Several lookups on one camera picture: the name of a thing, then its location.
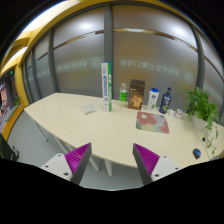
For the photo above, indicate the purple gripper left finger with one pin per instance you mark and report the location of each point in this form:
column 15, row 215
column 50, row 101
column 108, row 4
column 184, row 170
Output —
column 77, row 161

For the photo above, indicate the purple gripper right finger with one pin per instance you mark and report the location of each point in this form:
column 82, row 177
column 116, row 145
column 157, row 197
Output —
column 146, row 161

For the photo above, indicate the black computer mouse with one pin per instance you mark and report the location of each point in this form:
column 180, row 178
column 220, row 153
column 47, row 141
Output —
column 197, row 153

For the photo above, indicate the white table leg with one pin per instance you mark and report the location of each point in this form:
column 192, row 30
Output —
column 108, row 165

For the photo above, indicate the small white patterned packet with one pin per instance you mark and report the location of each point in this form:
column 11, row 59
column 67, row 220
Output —
column 88, row 109

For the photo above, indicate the small white cup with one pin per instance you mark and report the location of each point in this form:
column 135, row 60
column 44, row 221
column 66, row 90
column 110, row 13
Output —
column 171, row 112

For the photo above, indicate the small white jar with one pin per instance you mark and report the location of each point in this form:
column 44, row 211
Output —
column 178, row 113

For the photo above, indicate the dark blue shampoo bottle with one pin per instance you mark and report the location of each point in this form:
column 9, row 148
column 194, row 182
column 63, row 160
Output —
column 166, row 99

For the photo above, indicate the white lotion bottle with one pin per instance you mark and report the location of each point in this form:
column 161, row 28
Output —
column 153, row 97

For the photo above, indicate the clear green-label water bottle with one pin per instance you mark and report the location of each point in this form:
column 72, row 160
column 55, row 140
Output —
column 123, row 95

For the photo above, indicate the brown cardboard box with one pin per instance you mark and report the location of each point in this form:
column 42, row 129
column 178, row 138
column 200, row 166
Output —
column 136, row 94

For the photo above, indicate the potted green plant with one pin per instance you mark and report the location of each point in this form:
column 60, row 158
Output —
column 204, row 115

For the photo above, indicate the tall white green tube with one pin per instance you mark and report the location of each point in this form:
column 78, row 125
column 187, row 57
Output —
column 106, row 86

